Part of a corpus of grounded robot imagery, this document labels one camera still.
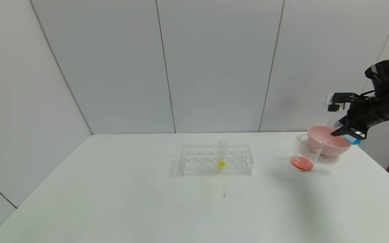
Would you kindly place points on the wrist camera with black bracket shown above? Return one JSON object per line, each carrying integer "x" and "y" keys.
{"x": 336, "y": 101}

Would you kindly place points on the pink bowl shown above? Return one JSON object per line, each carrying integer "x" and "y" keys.
{"x": 329, "y": 148}

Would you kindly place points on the clear acrylic test tube rack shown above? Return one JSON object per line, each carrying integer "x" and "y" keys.
{"x": 201, "y": 162}

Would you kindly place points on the blue pigment test tube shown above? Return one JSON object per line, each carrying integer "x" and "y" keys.
{"x": 353, "y": 140}

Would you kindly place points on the yellow pigment test tube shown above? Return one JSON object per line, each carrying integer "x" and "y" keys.
{"x": 221, "y": 152}

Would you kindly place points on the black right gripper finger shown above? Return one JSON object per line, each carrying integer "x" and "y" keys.
{"x": 341, "y": 131}

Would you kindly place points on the clear plastic beaker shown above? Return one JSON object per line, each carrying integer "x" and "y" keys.
{"x": 304, "y": 162}

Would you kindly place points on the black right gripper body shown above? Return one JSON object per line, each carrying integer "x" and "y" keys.
{"x": 356, "y": 128}

